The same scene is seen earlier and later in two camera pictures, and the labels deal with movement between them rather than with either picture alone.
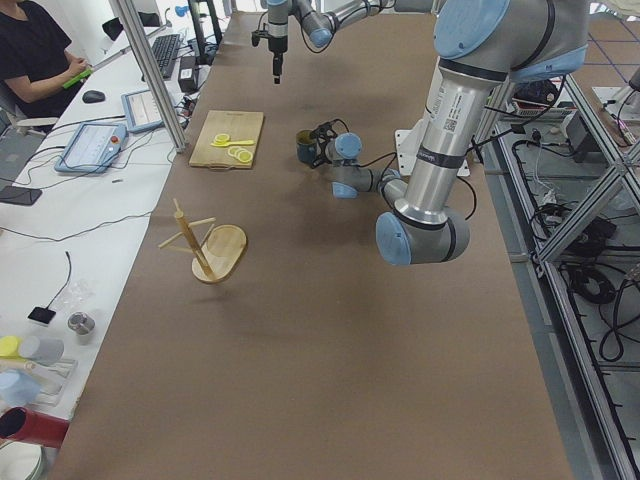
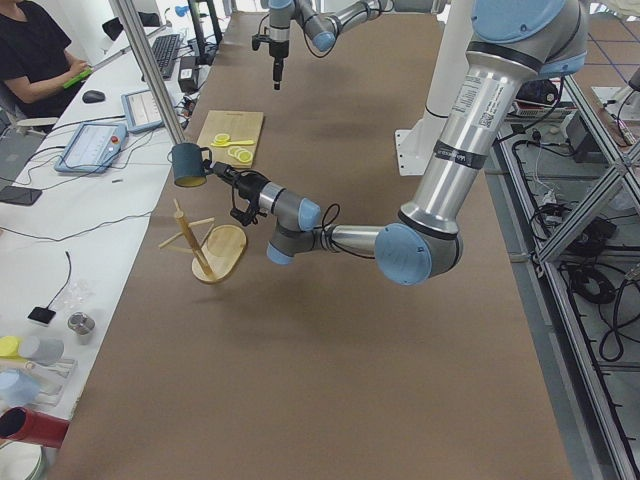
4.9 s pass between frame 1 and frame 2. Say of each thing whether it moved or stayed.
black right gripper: moved
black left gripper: stayed
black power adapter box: stayed
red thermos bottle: stayed
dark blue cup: moved
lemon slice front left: stayed
